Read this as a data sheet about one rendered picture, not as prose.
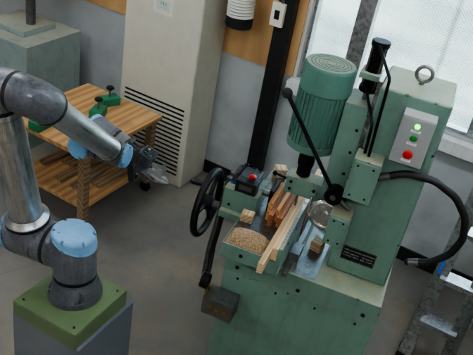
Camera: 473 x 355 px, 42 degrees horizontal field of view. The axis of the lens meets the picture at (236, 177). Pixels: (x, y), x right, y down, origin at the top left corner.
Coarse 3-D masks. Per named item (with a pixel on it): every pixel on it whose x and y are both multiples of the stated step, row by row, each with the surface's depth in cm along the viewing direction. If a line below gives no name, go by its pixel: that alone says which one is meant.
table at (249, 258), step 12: (276, 180) 252; (264, 204) 236; (228, 216) 234; (240, 216) 227; (264, 216) 229; (252, 228) 222; (264, 228) 223; (276, 228) 224; (300, 228) 234; (228, 252) 214; (240, 252) 212; (252, 252) 211; (288, 252) 222; (252, 264) 213; (276, 264) 209
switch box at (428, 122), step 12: (408, 108) 188; (408, 120) 184; (420, 120) 183; (432, 120) 183; (408, 132) 186; (432, 132) 184; (396, 144) 189; (408, 144) 188; (420, 144) 186; (396, 156) 191; (420, 156) 188
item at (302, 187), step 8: (296, 168) 229; (288, 176) 224; (296, 176) 224; (312, 176) 226; (320, 176) 227; (288, 184) 226; (296, 184) 224; (304, 184) 223; (312, 184) 222; (320, 184) 222; (296, 192) 226; (304, 192) 225
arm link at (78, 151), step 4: (68, 140) 227; (72, 140) 225; (68, 144) 227; (72, 144) 226; (76, 144) 225; (80, 144) 224; (68, 148) 228; (72, 148) 227; (76, 148) 226; (80, 148) 225; (84, 148) 224; (72, 152) 228; (76, 152) 227; (80, 152) 226; (84, 152) 225; (88, 152) 226; (92, 152) 225; (76, 156) 228; (80, 156) 227; (84, 156) 226; (88, 156) 228; (92, 156) 226
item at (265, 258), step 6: (300, 198) 236; (288, 216) 225; (282, 222) 221; (282, 228) 218; (276, 234) 215; (276, 240) 212; (270, 246) 209; (264, 252) 205; (270, 252) 206; (264, 258) 203; (258, 264) 201; (264, 264) 201; (258, 270) 202
